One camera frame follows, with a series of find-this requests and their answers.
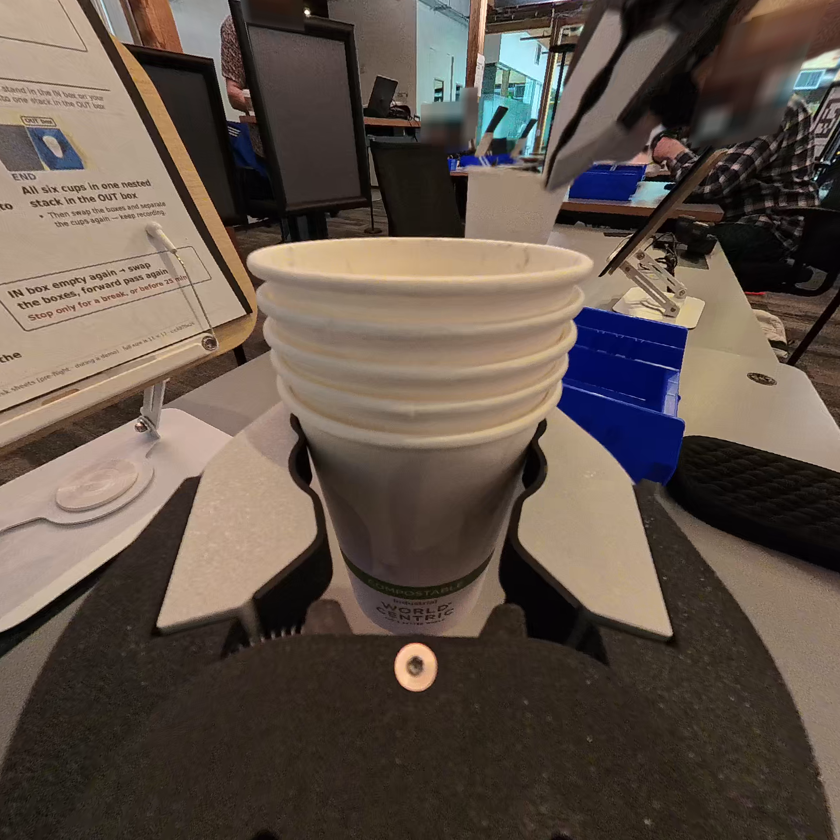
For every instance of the wooden post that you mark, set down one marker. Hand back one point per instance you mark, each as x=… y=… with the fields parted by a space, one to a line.
x=155 y=24

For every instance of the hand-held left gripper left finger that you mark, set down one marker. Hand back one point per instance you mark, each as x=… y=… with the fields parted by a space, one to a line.
x=236 y=538

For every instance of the open black laptop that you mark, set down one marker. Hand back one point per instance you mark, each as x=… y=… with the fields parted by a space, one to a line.
x=382 y=95

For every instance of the brown wooden table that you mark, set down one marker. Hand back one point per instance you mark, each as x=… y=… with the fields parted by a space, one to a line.
x=656 y=210

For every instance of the instruction sheet on wooden stand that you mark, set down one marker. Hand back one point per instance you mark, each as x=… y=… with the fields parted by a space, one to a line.
x=234 y=267

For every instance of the small black device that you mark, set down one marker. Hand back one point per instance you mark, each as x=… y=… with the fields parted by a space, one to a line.
x=692 y=239

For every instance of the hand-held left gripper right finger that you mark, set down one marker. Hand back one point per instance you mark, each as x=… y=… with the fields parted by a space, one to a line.
x=591 y=551

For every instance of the round table grommet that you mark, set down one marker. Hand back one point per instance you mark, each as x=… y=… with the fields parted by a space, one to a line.
x=761 y=378

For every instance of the blue plastic bin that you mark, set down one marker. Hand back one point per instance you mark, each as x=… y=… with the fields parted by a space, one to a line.
x=604 y=184
x=617 y=420

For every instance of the dark tilted sign board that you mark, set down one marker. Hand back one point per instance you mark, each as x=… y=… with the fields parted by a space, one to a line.
x=676 y=197

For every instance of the black display board stand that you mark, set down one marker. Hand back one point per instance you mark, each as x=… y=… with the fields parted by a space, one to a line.
x=197 y=131
x=302 y=118

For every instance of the black wrist rest pad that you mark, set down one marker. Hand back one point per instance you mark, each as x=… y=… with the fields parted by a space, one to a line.
x=761 y=499

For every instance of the printed instruction sign board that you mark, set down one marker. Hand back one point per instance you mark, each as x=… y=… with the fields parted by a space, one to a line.
x=92 y=197

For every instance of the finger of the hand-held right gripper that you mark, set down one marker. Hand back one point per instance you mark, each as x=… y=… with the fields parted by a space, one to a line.
x=610 y=92

